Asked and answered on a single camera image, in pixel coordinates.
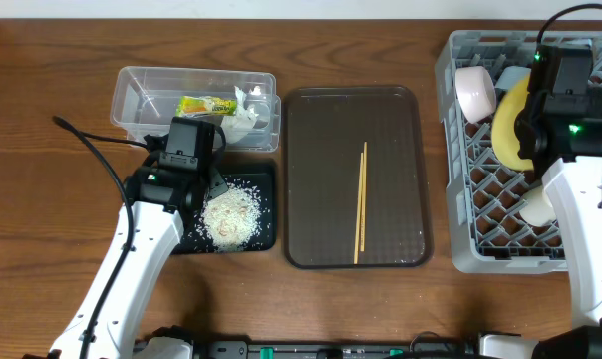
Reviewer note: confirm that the wooden chopstick right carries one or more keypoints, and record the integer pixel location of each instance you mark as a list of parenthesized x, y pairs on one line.
[(364, 197)]

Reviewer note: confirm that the brown serving tray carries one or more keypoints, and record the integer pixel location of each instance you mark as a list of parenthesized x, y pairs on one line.
[(325, 131)]

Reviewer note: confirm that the rice food waste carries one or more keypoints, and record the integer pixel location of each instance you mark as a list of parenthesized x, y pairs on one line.
[(238, 220)]

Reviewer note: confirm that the light blue bowl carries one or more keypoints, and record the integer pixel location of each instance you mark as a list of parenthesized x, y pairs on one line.
[(510, 76)]

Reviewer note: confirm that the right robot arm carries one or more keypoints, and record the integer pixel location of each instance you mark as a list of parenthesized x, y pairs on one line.
[(575, 192)]

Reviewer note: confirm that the yellow plate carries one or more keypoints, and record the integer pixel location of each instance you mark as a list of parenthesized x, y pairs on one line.
[(504, 140)]

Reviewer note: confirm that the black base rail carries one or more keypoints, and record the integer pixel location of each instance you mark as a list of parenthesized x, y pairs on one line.
[(243, 348)]

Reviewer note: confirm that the black tray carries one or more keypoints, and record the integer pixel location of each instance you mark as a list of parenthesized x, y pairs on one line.
[(265, 177)]

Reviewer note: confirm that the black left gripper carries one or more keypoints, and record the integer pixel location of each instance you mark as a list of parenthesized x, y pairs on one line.
[(216, 180)]

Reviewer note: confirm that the grey dishwasher rack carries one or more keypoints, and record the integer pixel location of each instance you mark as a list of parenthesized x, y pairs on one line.
[(484, 197)]

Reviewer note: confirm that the wooden chopstick left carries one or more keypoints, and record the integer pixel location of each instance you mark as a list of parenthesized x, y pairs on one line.
[(358, 212)]

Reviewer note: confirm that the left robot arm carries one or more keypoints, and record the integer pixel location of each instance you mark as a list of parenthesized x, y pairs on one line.
[(106, 323)]

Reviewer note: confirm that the pink bowl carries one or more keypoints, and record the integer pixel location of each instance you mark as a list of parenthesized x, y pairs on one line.
[(475, 92)]

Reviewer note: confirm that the pale green cup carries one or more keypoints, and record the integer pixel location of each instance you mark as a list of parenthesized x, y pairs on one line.
[(537, 209)]

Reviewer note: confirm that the clear plastic bin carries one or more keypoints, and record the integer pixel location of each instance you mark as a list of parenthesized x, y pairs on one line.
[(146, 98)]

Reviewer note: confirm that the wooden chopstick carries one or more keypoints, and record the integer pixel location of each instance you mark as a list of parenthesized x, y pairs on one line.
[(364, 197), (358, 212)]

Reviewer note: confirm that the white tissue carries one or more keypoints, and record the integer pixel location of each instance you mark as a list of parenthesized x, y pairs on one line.
[(241, 123)]

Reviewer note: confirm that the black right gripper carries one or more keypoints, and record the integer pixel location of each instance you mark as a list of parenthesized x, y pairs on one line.
[(600, 105)]

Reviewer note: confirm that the green snack wrapper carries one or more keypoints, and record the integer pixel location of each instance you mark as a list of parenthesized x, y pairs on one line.
[(190, 106)]

